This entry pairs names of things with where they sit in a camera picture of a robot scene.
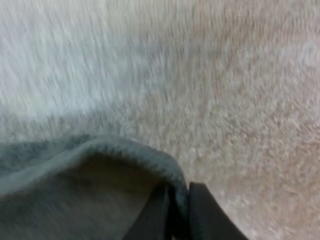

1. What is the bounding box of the grey-green towel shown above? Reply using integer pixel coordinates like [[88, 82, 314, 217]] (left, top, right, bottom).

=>
[[0, 134, 190, 240]]

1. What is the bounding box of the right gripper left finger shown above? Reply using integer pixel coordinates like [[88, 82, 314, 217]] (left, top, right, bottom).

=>
[[124, 184, 181, 240]]

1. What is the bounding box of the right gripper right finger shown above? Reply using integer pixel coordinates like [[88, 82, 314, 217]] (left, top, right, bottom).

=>
[[187, 181, 251, 240]]

